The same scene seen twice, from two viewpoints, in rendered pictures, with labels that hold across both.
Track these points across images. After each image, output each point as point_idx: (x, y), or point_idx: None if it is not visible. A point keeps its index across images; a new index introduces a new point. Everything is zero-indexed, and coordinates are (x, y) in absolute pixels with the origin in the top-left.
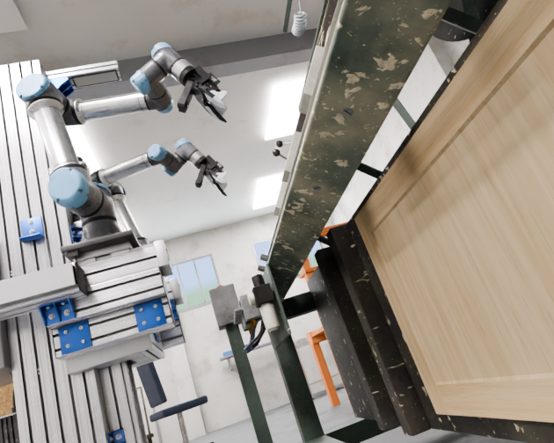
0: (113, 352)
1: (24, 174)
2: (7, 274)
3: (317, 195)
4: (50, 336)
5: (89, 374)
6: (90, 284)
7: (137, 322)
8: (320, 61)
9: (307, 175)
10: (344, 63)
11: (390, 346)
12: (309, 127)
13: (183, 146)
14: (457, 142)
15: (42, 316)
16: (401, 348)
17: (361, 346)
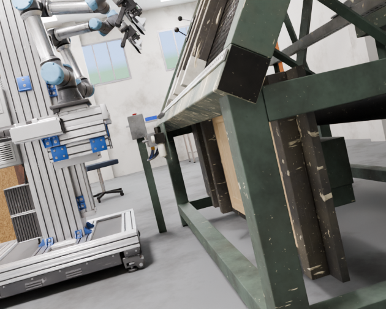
0: (78, 160)
1: (13, 45)
2: (13, 111)
3: (185, 120)
4: (42, 148)
5: (65, 168)
6: (66, 127)
7: (92, 148)
8: (192, 65)
9: (181, 116)
10: (190, 110)
11: (220, 173)
12: (180, 111)
13: (112, 16)
14: None
15: (43, 143)
16: (225, 175)
17: (209, 167)
